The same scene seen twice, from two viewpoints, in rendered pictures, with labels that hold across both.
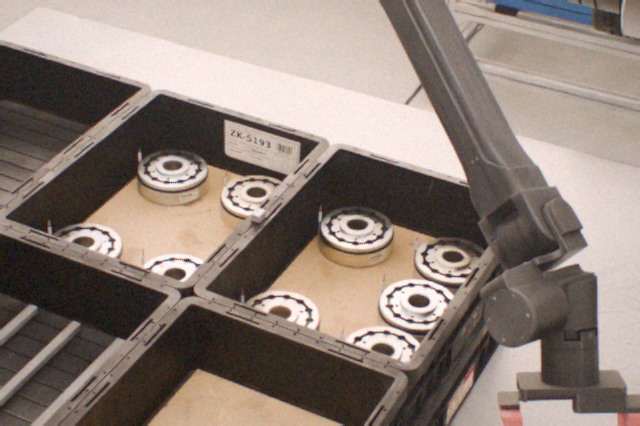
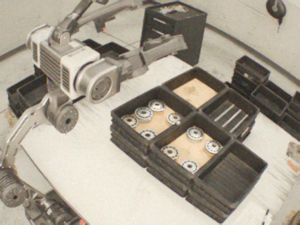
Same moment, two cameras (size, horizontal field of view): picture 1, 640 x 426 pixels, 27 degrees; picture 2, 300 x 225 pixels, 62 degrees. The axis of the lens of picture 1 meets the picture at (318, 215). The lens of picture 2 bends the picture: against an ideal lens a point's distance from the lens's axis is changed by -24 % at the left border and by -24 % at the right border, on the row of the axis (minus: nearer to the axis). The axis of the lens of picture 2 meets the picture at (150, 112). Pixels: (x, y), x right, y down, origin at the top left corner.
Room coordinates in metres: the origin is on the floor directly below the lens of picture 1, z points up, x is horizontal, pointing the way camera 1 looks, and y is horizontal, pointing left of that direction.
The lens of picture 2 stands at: (2.72, 0.22, 2.10)
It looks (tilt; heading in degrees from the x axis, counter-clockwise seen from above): 41 degrees down; 193
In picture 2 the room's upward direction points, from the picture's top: 9 degrees clockwise
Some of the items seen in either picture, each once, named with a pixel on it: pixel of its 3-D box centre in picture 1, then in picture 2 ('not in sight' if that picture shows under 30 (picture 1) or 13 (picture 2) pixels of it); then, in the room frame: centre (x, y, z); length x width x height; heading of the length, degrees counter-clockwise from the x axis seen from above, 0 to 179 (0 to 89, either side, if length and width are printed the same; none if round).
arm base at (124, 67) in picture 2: not in sight; (118, 71); (1.83, -0.12, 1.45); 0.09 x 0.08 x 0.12; 66
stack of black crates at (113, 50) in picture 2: not in sight; (104, 71); (0.41, -0.80, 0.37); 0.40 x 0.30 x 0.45; 156
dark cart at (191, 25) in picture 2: not in sight; (173, 40); (-0.44, -0.37, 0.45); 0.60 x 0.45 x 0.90; 156
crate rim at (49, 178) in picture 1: (170, 185); (195, 142); (1.51, 0.20, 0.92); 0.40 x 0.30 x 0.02; 154
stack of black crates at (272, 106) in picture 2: not in sight; (264, 116); (0.31, 0.83, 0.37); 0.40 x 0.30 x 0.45; 66
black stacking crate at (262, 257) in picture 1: (366, 282); (153, 119); (1.38, -0.07, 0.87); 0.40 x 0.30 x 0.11; 154
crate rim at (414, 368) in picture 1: (369, 251); (154, 112); (1.38, -0.07, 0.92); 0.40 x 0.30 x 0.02; 154
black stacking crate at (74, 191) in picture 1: (171, 215); (193, 148); (1.51, 0.20, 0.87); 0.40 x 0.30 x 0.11; 154
